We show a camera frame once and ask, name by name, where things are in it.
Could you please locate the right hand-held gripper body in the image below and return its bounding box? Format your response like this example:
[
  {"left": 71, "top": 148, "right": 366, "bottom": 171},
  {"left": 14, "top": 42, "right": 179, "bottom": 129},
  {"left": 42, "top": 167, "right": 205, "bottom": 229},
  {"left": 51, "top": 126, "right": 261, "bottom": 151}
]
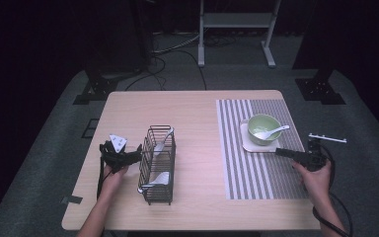
[{"left": 300, "top": 132, "right": 347, "bottom": 173}]

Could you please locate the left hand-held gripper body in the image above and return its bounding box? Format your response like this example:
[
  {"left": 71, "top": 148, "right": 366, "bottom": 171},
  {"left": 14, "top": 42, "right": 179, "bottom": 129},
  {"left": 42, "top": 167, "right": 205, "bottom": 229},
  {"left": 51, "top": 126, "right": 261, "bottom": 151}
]
[{"left": 99, "top": 133, "right": 132, "bottom": 175}]

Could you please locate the white ceramic spoon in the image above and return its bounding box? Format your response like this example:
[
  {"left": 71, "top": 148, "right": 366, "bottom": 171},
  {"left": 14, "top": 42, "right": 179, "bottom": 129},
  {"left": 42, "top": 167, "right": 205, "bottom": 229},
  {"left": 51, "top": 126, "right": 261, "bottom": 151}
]
[
  {"left": 137, "top": 171, "right": 172, "bottom": 195},
  {"left": 153, "top": 127, "right": 176, "bottom": 156},
  {"left": 254, "top": 123, "right": 291, "bottom": 141}
]

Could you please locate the green bowl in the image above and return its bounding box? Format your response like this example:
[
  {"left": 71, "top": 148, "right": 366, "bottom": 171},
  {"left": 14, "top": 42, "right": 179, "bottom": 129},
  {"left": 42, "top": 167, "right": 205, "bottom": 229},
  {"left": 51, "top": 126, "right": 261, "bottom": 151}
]
[{"left": 247, "top": 114, "right": 283, "bottom": 147}]

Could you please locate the black wire basket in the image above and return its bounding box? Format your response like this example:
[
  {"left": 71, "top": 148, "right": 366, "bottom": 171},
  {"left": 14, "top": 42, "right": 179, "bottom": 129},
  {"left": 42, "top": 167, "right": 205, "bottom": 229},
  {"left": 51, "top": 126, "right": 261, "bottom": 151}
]
[{"left": 137, "top": 123, "right": 178, "bottom": 206}]

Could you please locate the person's right hand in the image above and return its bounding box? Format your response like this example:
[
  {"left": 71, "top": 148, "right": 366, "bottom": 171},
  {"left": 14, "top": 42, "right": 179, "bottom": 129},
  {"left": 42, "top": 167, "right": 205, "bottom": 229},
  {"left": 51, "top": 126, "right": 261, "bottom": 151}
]
[{"left": 290, "top": 160, "right": 334, "bottom": 208}]

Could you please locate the person's left hand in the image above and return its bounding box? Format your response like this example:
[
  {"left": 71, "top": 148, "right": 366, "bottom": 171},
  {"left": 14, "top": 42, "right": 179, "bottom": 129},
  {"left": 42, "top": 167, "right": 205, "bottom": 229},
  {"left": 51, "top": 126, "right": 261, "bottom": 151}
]
[{"left": 99, "top": 165, "right": 130, "bottom": 198}]

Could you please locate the white square coaster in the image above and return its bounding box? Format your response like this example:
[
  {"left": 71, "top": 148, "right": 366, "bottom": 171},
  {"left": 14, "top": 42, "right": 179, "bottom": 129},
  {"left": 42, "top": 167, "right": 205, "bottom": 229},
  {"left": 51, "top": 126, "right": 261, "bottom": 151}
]
[{"left": 240, "top": 119, "right": 282, "bottom": 154}]

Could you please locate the grey striped placemat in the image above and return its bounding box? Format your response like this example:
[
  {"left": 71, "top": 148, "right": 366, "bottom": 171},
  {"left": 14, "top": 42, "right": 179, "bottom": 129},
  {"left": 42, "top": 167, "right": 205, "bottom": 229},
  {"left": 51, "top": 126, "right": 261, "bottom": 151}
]
[{"left": 215, "top": 98, "right": 310, "bottom": 200}]

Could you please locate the black metal stand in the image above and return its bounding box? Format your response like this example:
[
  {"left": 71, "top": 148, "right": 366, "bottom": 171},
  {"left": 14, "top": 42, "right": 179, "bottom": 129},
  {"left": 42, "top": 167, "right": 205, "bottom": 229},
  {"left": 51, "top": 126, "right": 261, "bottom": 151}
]
[
  {"left": 72, "top": 0, "right": 154, "bottom": 107},
  {"left": 291, "top": 0, "right": 347, "bottom": 107}
]

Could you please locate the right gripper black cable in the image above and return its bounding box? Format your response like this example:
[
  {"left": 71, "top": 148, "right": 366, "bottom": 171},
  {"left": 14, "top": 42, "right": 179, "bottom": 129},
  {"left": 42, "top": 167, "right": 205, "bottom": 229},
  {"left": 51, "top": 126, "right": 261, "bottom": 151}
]
[{"left": 311, "top": 144, "right": 354, "bottom": 237}]

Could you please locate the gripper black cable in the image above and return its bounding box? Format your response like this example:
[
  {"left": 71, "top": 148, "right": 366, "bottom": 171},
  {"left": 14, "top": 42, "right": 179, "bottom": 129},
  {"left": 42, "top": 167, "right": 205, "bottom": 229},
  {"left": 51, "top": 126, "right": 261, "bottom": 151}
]
[
  {"left": 96, "top": 149, "right": 113, "bottom": 200},
  {"left": 311, "top": 144, "right": 354, "bottom": 237}
]

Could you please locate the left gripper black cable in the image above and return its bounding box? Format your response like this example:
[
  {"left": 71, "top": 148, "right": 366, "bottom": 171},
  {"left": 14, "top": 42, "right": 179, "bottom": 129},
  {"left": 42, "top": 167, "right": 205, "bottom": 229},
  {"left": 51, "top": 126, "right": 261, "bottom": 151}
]
[{"left": 96, "top": 149, "right": 113, "bottom": 200}]

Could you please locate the black floor outlet frame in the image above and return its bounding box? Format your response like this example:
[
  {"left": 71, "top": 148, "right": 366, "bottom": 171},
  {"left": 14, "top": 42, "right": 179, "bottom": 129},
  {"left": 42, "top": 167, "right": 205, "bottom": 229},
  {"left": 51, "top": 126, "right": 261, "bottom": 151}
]
[{"left": 81, "top": 118, "right": 101, "bottom": 140}]

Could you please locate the black floor cable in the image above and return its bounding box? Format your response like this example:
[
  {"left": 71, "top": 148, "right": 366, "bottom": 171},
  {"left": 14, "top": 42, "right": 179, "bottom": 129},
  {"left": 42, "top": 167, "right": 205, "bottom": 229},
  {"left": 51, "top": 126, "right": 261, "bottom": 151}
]
[{"left": 124, "top": 48, "right": 208, "bottom": 92}]

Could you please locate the grey floor cable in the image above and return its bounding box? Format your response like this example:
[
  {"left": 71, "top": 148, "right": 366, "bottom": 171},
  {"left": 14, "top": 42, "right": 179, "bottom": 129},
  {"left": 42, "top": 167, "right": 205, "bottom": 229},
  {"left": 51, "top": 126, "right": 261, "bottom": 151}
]
[{"left": 151, "top": 33, "right": 201, "bottom": 56}]

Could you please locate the white desk frame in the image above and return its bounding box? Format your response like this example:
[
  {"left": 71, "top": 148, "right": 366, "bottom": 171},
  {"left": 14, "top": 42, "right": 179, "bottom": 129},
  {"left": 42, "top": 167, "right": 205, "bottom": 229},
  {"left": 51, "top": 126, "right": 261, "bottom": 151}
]
[{"left": 197, "top": 0, "right": 282, "bottom": 69}]

